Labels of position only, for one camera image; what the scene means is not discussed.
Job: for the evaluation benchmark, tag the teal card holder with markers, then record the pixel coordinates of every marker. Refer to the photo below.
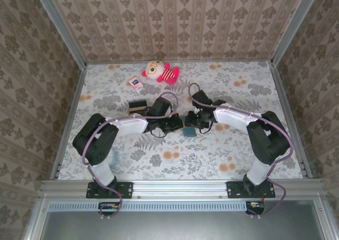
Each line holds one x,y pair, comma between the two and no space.
189,132

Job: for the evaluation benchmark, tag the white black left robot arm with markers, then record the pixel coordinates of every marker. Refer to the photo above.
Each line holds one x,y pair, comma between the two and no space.
127,124

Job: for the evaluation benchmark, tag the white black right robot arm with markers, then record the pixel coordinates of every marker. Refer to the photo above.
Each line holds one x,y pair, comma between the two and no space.
233,116

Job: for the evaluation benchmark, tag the gold credit card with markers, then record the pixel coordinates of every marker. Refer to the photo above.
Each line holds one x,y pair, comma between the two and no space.
135,109

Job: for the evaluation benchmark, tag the floral table cover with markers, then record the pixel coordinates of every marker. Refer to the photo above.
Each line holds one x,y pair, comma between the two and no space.
201,158

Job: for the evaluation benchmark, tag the small pink white packet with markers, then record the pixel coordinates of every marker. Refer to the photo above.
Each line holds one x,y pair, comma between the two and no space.
135,83

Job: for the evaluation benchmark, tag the pink white plush toy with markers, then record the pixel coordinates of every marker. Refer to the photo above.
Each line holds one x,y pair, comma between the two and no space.
164,74

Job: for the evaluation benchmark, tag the blue rimmed clear container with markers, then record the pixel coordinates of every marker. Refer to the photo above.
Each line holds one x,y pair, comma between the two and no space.
114,158

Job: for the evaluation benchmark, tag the grey metal panel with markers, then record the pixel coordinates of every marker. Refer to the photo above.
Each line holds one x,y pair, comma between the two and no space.
180,226

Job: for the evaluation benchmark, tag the aluminium back rail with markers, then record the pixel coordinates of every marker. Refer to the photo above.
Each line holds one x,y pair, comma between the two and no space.
212,62

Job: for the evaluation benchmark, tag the aluminium front rail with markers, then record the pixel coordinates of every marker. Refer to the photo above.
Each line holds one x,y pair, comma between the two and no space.
180,189

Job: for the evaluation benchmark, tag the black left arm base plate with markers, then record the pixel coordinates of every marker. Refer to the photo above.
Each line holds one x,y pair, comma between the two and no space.
124,189

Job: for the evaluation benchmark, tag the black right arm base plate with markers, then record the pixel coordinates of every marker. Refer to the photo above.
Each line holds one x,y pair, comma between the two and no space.
234,189

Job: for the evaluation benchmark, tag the aluminium side rail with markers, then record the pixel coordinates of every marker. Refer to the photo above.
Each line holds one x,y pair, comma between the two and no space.
69,120
287,107

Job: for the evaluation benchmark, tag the aluminium frame post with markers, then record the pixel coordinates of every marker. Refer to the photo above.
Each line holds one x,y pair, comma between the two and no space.
296,25
59,28

